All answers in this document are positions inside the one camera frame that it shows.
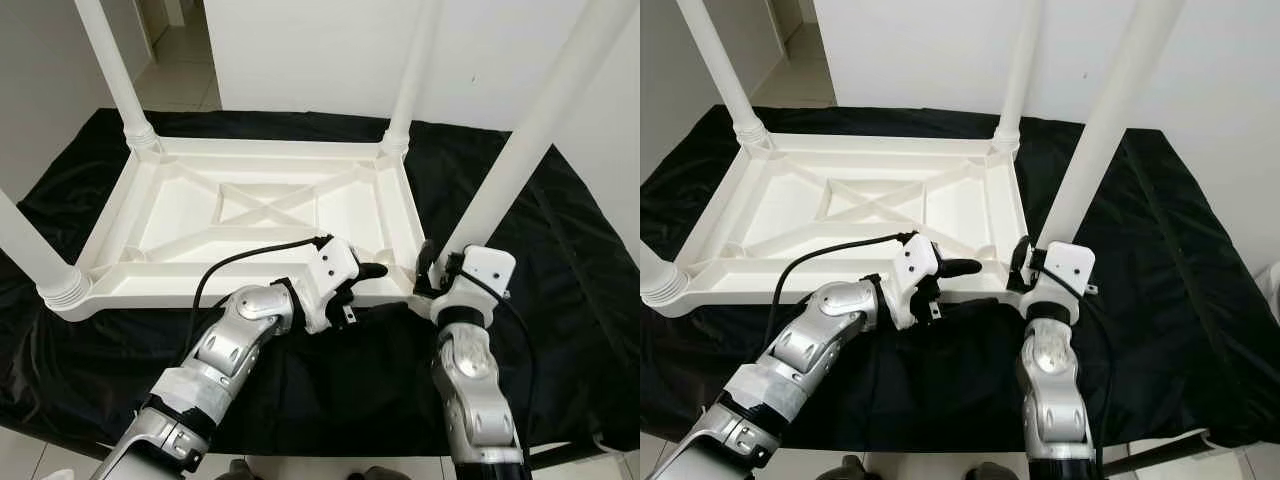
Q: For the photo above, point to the black cloth table cover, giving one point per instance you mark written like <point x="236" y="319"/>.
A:
<point x="380" y="390"/>
<point x="960" y="390"/>

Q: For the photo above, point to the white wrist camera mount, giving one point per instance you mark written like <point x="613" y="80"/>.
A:
<point x="1068" y="262"/>
<point x="335" y="262"/>
<point x="918" y="257"/>
<point x="490" y="265"/>

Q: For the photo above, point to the grey robot foot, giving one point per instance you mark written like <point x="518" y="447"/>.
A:
<point x="992" y="472"/>
<point x="240" y="471"/>
<point x="850" y="470"/>
<point x="380" y="473"/>

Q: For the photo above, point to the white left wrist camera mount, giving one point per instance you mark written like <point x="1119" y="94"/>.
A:
<point x="918" y="257"/>
<point x="335" y="262"/>

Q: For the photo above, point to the white plastic table top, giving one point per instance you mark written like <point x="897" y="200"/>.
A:
<point x="170" y="210"/>
<point x="780" y="205"/>

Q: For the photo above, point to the grey right robot foot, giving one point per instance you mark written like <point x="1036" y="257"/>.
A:
<point x="380" y="473"/>
<point x="992" y="472"/>

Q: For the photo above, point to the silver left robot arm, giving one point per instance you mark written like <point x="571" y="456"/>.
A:
<point x="230" y="345"/>
<point x="810" y="345"/>

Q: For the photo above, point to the grey left robot foot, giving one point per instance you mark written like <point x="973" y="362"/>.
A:
<point x="850" y="470"/>
<point x="240" y="471"/>

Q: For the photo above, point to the white pedestal fan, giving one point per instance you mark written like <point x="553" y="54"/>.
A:
<point x="1270" y="290"/>

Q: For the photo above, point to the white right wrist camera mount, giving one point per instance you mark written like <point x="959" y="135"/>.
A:
<point x="1068" y="262"/>
<point x="490" y="265"/>

